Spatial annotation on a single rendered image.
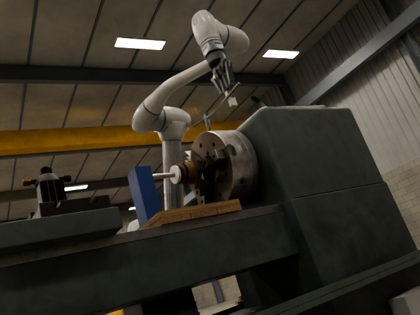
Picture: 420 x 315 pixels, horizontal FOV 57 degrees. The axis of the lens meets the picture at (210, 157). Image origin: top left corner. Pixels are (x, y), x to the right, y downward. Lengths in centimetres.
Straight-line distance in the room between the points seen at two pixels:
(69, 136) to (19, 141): 140
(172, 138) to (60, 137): 1075
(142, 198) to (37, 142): 1123
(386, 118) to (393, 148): 93
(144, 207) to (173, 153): 73
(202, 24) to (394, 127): 1151
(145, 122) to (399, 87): 1128
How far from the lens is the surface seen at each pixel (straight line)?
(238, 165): 142
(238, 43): 174
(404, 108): 1272
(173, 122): 199
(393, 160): 1298
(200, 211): 123
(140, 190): 133
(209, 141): 151
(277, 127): 153
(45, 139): 1256
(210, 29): 163
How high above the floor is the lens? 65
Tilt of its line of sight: 18 degrees up
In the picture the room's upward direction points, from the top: 18 degrees counter-clockwise
